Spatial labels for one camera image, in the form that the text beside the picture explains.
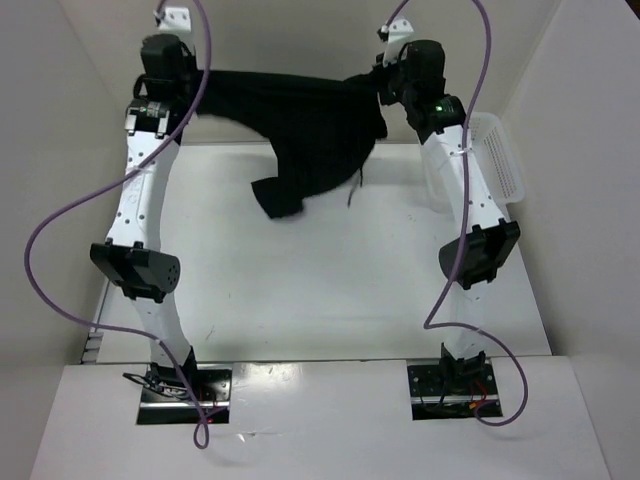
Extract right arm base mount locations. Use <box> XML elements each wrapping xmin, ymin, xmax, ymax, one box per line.
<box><xmin>406</xmin><ymin>359</ymin><xmax>503</xmax><ymax>421</ymax></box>

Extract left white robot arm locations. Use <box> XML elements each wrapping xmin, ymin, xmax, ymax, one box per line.
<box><xmin>90</xmin><ymin>33</ymin><xmax>200</xmax><ymax>400</ymax></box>

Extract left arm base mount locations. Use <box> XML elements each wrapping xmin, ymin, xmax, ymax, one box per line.
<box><xmin>122</xmin><ymin>364</ymin><xmax>232</xmax><ymax>426</ymax></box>

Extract white perforated plastic basket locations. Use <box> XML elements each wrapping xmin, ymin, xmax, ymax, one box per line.
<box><xmin>421</xmin><ymin>112</ymin><xmax>525</xmax><ymax>214</ymax></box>

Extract black shorts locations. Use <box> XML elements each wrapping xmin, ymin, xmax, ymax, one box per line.
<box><xmin>192</xmin><ymin>70</ymin><xmax>388</xmax><ymax>219</ymax></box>

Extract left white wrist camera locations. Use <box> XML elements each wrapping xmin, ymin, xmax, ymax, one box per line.
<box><xmin>154</xmin><ymin>4</ymin><xmax>192</xmax><ymax>35</ymax></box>

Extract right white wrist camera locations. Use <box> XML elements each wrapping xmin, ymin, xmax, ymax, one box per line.
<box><xmin>378</xmin><ymin>17</ymin><xmax>414</xmax><ymax>67</ymax></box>

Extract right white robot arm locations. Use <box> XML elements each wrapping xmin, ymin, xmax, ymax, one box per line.
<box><xmin>375</xmin><ymin>39</ymin><xmax>520</xmax><ymax>393</ymax></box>

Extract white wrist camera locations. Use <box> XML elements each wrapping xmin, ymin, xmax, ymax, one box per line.
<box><xmin>154</xmin><ymin>4</ymin><xmax>192</xmax><ymax>35</ymax></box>
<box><xmin>378</xmin><ymin>17</ymin><xmax>414</xmax><ymax>67</ymax></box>

